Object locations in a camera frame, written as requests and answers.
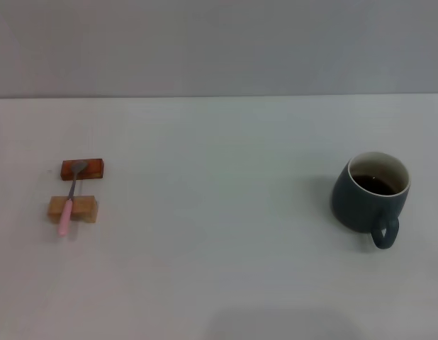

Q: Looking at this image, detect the dark grey ceramic cup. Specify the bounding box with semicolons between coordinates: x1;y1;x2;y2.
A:
330;151;412;250

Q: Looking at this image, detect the pink handled metal spoon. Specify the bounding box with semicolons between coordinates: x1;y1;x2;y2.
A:
57;160;88;237

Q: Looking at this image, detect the reddish brown wooden block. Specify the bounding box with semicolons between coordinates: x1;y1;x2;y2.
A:
60;159;107;181

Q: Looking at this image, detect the light tan wooden block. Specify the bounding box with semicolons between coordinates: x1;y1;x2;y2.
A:
47;195;100;224

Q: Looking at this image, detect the dark coffee liquid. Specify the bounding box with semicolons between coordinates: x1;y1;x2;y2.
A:
350;174;408;197

